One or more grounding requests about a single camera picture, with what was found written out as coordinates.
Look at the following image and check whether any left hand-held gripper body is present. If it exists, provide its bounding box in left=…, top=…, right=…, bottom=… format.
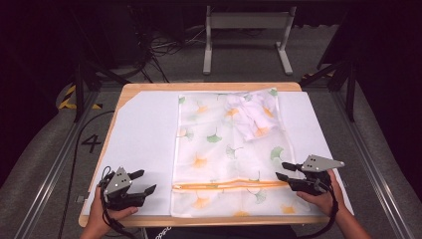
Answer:
left=99, top=166, right=147, bottom=212

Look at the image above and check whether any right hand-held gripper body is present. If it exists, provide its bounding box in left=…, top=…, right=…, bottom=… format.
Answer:
left=286, top=154, right=346, bottom=197

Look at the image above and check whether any leaf print mesh laundry bag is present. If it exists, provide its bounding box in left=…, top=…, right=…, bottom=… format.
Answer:
left=169, top=87, right=312, bottom=219

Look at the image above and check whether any person's right hand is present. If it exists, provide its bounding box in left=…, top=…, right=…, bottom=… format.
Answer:
left=296, top=169, right=346, bottom=218

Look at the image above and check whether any person's left hand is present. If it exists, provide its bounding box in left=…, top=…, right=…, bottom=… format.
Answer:
left=81, top=186, right=139, bottom=237

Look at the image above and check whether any white table mat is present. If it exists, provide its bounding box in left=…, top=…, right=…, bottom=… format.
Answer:
left=82, top=90, right=354, bottom=217

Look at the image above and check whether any white cloth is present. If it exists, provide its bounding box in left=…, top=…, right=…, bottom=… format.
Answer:
left=223, top=91, right=282, bottom=142

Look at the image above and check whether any black metal stand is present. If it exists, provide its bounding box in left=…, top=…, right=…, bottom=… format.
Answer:
left=300, top=59, right=358, bottom=122
left=71, top=59, right=131, bottom=123

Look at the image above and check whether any yellow black floor tape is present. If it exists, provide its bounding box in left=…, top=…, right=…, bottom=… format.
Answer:
left=58, top=84, right=103, bottom=111

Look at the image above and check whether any wooden table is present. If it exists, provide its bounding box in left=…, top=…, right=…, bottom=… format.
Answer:
left=78, top=82, right=354, bottom=229

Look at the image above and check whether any white metal stand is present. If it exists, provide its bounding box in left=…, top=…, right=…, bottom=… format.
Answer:
left=202, top=5, right=298, bottom=77

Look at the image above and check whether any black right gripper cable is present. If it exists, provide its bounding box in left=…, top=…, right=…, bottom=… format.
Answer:
left=297, top=178, right=340, bottom=239

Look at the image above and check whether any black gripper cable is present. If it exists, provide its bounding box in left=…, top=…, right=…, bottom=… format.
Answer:
left=99, top=165, right=139, bottom=239
left=297, top=178, right=340, bottom=239

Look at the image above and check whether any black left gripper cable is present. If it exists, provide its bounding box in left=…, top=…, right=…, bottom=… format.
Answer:
left=99, top=165, right=139, bottom=239

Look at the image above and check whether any black floor cable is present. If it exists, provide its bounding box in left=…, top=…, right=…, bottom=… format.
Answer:
left=57, top=110, right=115, bottom=239

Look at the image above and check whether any aluminium rail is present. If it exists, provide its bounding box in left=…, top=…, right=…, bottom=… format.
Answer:
left=330, top=89, right=416, bottom=239
left=13, top=89, right=102, bottom=239

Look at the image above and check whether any bundle of black cables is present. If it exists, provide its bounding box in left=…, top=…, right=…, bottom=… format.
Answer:
left=131, top=5, right=207, bottom=84

